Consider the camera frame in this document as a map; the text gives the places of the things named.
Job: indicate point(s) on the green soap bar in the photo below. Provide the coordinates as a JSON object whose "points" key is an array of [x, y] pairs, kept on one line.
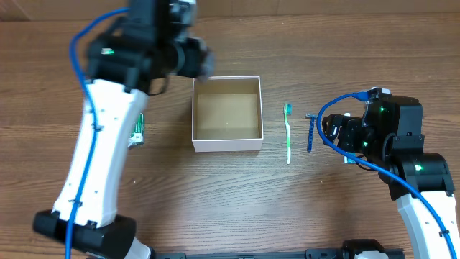
{"points": [[137, 135]]}

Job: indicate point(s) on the white green toothpaste tube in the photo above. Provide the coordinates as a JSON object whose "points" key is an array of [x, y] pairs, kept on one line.
{"points": [[348, 160]]}

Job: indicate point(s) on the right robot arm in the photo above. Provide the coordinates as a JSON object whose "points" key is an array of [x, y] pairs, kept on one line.
{"points": [[383, 133]]}

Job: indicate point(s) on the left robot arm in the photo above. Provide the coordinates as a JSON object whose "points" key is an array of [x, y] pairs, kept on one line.
{"points": [[147, 40]]}

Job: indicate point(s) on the blue disposable razor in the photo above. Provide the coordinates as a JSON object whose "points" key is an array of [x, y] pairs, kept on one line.
{"points": [[312, 118]]}

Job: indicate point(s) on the green white toothbrush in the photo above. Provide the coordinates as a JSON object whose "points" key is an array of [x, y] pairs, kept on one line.
{"points": [[287, 110]]}

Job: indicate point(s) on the white cardboard box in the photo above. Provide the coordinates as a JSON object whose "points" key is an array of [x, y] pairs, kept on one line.
{"points": [[227, 114]]}

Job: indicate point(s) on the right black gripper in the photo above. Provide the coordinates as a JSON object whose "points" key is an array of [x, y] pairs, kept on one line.
{"points": [[351, 128]]}

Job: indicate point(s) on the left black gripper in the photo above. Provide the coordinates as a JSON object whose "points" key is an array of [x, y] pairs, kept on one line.
{"points": [[187, 68]]}

